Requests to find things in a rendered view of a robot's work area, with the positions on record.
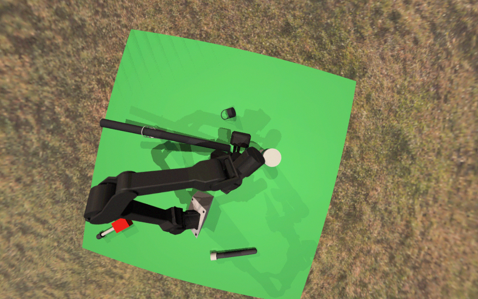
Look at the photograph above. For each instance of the beige cylinder with white cap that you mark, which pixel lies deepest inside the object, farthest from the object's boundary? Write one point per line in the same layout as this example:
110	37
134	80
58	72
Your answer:
272	157

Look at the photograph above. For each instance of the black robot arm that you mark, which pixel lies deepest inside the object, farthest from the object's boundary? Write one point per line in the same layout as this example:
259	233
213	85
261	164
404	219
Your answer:
113	198

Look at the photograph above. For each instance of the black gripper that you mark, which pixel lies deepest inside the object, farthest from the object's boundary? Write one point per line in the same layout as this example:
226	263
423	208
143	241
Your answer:
239	139

